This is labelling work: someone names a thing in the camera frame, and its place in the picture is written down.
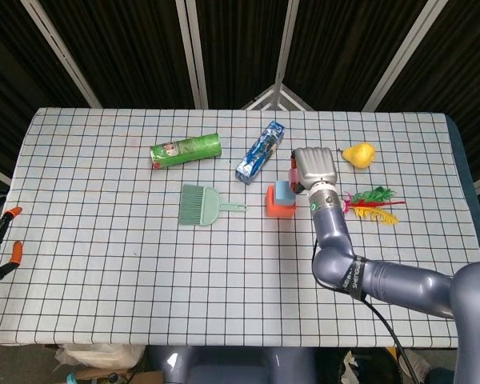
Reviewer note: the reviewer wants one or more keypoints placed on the green hand brush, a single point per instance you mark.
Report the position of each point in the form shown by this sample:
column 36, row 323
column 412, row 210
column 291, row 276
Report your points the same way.
column 200, row 206

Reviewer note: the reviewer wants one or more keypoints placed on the pink foam cube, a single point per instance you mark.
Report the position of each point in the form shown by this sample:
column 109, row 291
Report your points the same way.
column 293, row 175

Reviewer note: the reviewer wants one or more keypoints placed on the green chip can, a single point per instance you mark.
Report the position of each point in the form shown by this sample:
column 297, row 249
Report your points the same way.
column 186, row 151

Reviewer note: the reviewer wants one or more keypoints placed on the black trash bin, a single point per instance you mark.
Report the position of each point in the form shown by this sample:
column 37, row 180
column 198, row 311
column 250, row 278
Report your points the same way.
column 368, row 368

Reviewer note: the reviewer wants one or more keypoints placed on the blue foam cube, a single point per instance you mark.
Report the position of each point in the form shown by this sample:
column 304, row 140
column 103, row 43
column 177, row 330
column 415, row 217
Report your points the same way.
column 284, row 193

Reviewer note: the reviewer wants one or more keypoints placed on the dark folding partition screen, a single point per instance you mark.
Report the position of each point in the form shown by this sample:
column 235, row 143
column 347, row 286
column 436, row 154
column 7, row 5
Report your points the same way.
column 136, row 48

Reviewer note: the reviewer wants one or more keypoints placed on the yellow toy pear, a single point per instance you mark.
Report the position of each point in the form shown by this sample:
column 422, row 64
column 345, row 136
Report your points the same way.
column 360, row 156

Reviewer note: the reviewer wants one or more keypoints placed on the grey-blue robot torso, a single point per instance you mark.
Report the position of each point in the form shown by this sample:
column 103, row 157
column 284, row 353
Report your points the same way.
column 224, row 368

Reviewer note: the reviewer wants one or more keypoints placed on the white plastic bag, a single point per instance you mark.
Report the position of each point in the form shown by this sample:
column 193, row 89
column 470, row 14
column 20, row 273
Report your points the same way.
column 100, row 356

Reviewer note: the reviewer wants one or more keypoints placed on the dark blue table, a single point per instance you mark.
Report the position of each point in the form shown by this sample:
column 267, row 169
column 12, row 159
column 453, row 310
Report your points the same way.
column 472, row 180

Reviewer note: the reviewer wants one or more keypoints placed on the colourful feather shuttlecock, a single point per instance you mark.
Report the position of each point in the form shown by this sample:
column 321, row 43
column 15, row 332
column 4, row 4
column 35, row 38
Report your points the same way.
column 364, row 206

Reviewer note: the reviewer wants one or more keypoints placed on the white checkered tablecloth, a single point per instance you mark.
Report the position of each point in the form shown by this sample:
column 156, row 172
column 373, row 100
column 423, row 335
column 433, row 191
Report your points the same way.
column 104, row 260

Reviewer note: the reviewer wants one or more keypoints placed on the blue cookie box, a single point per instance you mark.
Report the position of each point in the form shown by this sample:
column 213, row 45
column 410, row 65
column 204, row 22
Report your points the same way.
column 260, row 152

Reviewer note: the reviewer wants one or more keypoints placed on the brown cardboard box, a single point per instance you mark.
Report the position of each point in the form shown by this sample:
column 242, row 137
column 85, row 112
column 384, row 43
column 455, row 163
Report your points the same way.
column 144, row 378

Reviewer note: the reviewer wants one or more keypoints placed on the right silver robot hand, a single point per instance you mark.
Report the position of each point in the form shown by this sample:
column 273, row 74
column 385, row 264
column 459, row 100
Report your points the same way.
column 316, row 166

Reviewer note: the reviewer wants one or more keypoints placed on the orange foam cube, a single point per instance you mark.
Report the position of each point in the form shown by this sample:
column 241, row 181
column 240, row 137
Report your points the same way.
column 278, row 212

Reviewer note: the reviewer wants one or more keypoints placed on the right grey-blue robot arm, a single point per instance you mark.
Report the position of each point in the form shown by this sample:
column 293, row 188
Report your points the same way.
column 332, row 232

